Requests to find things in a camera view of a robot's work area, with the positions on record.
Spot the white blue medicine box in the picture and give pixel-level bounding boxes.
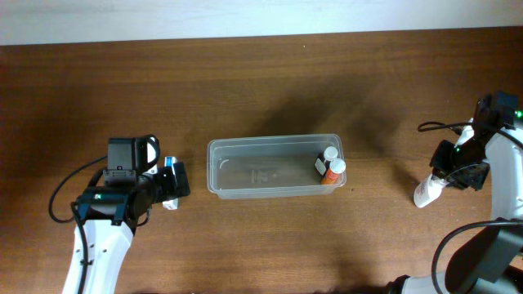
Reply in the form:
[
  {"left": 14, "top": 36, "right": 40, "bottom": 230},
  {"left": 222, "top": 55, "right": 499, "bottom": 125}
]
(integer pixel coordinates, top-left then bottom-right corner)
[{"left": 163, "top": 156, "right": 179, "bottom": 210}]

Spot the white spray bottle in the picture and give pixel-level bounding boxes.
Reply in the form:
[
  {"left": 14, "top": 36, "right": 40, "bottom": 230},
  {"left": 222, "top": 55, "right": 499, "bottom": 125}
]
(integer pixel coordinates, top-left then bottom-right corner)
[{"left": 413, "top": 175, "right": 449, "bottom": 208}]

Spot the orange tube white cap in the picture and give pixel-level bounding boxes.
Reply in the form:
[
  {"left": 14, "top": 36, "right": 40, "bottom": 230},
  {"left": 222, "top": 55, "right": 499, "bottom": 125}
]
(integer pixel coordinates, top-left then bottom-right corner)
[{"left": 321, "top": 158, "right": 346, "bottom": 185}]

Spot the dark bottle white cap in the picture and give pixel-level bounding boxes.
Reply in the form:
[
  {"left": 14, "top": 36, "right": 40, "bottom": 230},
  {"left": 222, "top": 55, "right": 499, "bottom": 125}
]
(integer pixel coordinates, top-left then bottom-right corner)
[{"left": 314, "top": 146, "right": 338, "bottom": 176}]

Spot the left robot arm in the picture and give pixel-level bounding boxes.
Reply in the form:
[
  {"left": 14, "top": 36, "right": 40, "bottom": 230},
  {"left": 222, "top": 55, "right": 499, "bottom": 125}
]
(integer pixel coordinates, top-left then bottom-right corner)
[{"left": 63, "top": 135, "right": 190, "bottom": 293}]

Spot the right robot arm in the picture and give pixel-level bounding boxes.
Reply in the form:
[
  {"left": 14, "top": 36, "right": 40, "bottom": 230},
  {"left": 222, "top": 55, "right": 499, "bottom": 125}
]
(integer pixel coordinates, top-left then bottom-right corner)
[{"left": 383, "top": 91, "right": 522, "bottom": 294}]

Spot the clear plastic container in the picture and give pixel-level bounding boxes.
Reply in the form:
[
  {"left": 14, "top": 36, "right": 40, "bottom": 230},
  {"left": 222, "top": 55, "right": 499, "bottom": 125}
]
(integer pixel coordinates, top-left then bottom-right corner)
[{"left": 207, "top": 134, "right": 347, "bottom": 200}]

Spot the right black cable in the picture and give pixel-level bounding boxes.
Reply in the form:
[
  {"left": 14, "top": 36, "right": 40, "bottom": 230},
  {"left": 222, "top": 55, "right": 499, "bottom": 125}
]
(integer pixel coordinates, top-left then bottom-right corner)
[{"left": 416, "top": 120, "right": 523, "bottom": 294}]

